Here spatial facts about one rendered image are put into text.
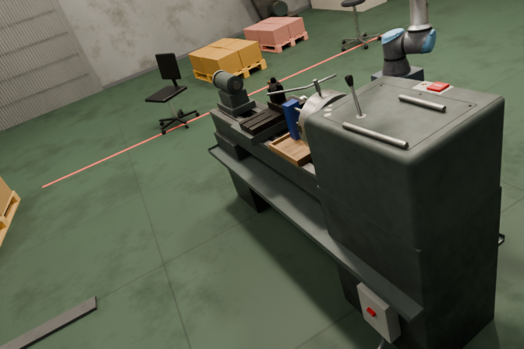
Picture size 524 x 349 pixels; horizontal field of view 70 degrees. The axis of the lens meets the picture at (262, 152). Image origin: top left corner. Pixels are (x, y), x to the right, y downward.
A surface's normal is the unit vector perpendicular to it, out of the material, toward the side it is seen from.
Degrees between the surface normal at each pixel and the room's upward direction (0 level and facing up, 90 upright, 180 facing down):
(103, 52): 90
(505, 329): 0
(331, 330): 0
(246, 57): 90
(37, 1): 90
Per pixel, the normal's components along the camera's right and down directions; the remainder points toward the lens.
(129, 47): 0.42, 0.36
